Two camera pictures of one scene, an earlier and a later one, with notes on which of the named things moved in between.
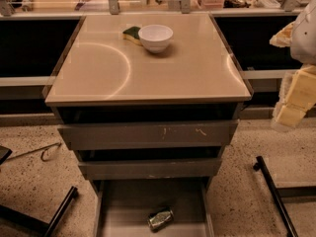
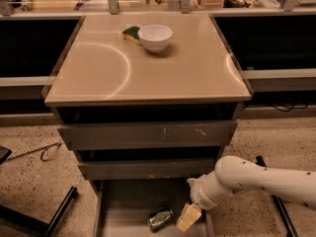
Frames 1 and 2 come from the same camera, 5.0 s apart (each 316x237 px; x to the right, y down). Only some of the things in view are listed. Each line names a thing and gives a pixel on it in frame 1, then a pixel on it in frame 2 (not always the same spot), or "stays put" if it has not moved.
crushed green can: [157, 220] stays put
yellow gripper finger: [297, 96] → [205, 191]
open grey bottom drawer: [122, 206] stays put
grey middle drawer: [153, 168] stays put
